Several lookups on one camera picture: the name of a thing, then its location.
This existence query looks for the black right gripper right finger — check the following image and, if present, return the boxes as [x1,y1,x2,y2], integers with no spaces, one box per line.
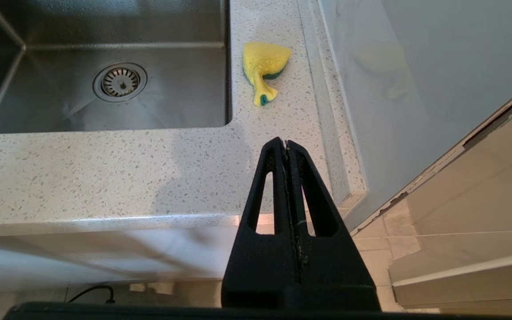
[288,140,381,311]

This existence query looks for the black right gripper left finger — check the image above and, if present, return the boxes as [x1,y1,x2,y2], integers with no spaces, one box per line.
[221,137,302,311]

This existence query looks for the stainless steel sink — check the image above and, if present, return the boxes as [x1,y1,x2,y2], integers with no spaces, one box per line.
[0,0,232,135]

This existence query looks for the yellow green sponge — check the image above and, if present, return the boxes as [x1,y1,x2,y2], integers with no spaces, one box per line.
[243,41,291,106]

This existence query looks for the metal sink drain strainer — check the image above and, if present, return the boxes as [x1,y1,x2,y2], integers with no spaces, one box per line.
[93,62,148,103]

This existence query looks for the beige cabinet panel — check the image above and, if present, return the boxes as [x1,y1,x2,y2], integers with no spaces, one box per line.
[350,73,512,312]

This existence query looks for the white base cabinet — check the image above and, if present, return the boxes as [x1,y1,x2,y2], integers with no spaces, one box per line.
[0,216,244,293]

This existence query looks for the black floor cable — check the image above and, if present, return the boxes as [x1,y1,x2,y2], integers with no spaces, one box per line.
[67,285,117,305]

